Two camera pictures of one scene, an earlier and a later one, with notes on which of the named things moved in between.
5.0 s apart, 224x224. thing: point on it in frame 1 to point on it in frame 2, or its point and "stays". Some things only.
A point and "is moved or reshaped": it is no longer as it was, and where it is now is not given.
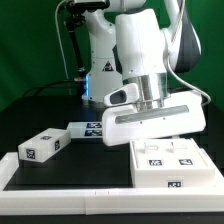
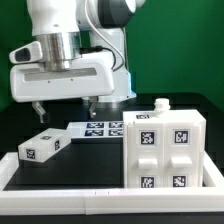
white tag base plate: x=86 y=130 stays
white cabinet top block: x=43 y=145 stays
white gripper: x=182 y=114 to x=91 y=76
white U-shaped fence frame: x=112 y=200 stays
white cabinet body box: x=169 y=163 is moved or reshaped
